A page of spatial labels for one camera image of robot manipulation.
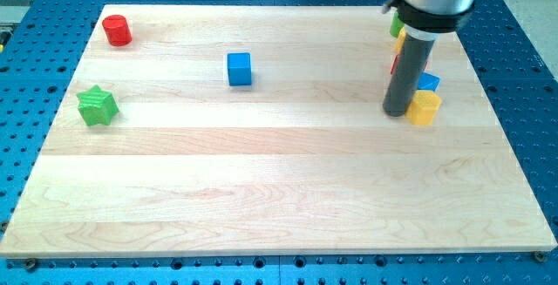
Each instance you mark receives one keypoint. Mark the red block behind rod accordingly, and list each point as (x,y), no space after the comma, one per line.
(395,62)

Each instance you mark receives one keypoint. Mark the green block at rear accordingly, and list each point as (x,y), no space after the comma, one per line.
(396,25)

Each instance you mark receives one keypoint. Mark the blue cube block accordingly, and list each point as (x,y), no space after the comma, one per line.
(239,69)

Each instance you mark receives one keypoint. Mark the red cylinder block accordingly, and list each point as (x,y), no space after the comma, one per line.
(117,30)

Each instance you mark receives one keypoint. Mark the wooden board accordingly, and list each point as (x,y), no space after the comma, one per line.
(303,161)

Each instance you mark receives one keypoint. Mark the yellow block at rear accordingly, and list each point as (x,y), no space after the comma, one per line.
(400,41)

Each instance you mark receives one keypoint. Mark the small blue block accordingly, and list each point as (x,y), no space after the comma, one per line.
(428,82)

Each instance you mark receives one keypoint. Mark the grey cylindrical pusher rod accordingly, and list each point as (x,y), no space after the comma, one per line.
(412,57)

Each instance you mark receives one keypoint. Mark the yellow hexagon block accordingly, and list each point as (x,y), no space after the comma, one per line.
(423,107)

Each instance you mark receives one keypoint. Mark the green star block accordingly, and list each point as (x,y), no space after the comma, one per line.
(96,106)

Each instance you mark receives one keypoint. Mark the blue perforated metal table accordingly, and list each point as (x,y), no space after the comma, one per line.
(507,41)

